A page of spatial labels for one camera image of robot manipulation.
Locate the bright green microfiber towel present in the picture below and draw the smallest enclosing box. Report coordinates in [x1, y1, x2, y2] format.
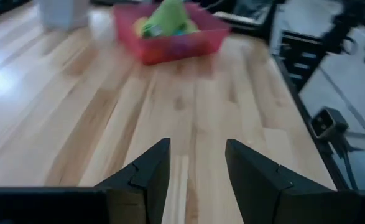
[141, 0, 199, 39]

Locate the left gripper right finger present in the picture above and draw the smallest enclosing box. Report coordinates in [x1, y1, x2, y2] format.
[224, 138, 365, 224]

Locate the yellow microfiber towel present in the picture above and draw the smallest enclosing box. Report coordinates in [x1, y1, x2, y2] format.
[133, 16, 149, 37]

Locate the white hexagonal planter pot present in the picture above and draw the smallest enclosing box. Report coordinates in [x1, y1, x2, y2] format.
[35, 0, 92, 32]

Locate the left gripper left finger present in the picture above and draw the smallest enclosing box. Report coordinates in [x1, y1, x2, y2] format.
[0, 138, 172, 224]

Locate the black power adapter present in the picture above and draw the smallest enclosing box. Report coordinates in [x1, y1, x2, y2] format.
[310, 106, 349, 141]

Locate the grey metal stand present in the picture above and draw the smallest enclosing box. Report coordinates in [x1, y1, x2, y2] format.
[212, 0, 277, 35]

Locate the pink plastic basket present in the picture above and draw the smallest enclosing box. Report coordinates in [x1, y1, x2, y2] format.
[112, 1, 232, 67]

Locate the black metal table frame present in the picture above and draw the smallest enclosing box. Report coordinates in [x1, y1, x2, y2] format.
[272, 52, 353, 191]

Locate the black camera cable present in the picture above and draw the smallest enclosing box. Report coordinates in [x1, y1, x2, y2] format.
[333, 136, 365, 191]

